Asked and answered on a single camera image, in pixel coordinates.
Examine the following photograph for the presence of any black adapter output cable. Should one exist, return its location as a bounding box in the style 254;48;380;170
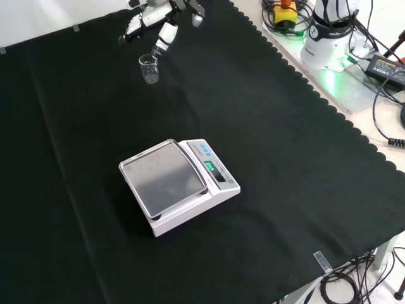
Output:
372;74;405;147

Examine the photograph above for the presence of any grey metal base plate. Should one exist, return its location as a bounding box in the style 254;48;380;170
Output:
261;18;385;113

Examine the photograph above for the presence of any black power adapter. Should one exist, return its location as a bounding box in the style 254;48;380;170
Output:
365;53;405;85

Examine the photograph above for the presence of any yellow stop button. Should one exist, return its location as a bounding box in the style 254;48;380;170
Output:
273;0;298;25

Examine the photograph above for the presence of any white table leg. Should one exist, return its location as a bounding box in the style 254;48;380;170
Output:
375;236;399;270

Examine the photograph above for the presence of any black stop button cable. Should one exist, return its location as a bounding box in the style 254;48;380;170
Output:
261;0;313;39

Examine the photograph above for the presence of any striped clear tape strip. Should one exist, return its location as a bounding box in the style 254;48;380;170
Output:
313;251;332;273

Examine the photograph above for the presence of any black floor cable bundle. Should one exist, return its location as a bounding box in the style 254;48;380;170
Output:
319;246;405;304

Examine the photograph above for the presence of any white electronic balance steel pan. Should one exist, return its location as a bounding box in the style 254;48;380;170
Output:
118;138;241;238

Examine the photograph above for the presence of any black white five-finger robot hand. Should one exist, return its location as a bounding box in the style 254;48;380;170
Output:
118;0;207;60

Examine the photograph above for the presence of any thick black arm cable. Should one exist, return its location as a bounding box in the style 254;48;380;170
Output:
346;0;392;60

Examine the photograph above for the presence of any black tripod leg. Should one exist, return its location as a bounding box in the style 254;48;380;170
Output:
384;30;405;65

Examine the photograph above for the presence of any small clear glass beaker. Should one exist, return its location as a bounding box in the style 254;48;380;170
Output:
138;53;159;84

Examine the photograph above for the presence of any black bench cloth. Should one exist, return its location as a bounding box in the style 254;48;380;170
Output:
0;0;405;304

